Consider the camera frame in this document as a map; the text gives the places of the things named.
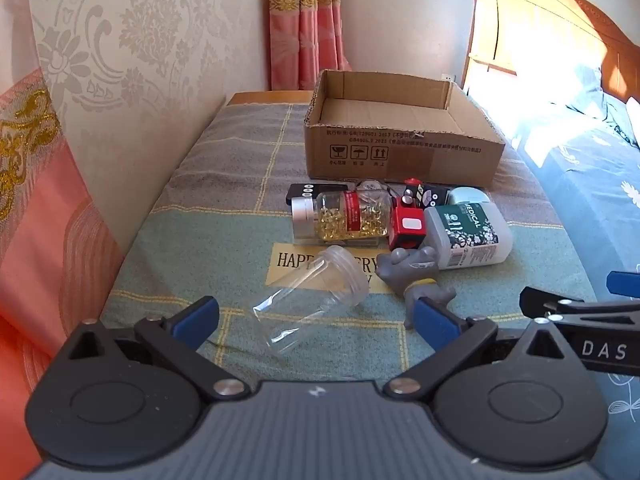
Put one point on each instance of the pink embroidered fabric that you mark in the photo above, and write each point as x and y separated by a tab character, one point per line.
40	220

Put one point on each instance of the pink gold-trimmed curtain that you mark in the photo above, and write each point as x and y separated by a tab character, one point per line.
307	20

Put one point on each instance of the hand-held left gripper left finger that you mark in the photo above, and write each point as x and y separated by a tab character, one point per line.
192	321

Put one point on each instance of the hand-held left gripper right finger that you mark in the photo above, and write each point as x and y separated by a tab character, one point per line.
436	321

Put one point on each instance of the red toy train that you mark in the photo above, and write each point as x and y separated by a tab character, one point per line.
407	227

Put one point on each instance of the white bottle with green label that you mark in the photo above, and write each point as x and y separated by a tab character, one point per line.
467	235

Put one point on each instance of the light blue pillow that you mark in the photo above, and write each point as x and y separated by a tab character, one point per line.
605	105

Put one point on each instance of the wooden bed headboard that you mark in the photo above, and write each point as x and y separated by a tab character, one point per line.
530	15

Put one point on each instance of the clear plastic jar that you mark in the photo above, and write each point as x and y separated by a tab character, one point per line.
310	300

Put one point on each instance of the black flat box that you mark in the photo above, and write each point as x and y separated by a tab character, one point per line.
305	191

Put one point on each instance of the wooden bedside table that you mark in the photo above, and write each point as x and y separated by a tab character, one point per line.
270	97

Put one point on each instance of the brown cardboard box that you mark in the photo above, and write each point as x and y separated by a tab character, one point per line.
400	152

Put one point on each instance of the wooden bed blue bedding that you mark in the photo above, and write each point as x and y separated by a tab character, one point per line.
595	210

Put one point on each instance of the grey toy figure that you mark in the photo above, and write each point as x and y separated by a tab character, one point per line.
407	267

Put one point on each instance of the clear round lid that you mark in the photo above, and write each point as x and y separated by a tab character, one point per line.
371	186

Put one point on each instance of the clear jar of gold pins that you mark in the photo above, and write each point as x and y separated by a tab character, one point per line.
350	217

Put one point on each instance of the light blue round container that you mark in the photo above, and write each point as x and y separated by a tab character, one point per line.
467	195

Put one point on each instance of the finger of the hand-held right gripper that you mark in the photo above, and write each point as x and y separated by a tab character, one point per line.
625	282
545	299

